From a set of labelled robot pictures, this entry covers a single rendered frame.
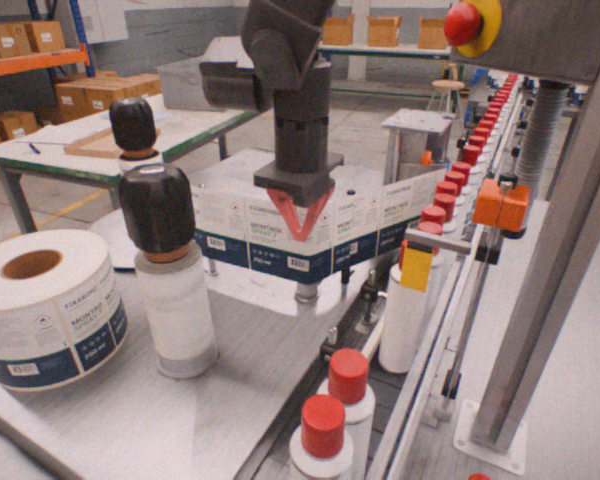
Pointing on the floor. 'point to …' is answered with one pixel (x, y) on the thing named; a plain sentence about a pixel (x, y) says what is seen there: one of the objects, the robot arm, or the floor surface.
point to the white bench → (98, 168)
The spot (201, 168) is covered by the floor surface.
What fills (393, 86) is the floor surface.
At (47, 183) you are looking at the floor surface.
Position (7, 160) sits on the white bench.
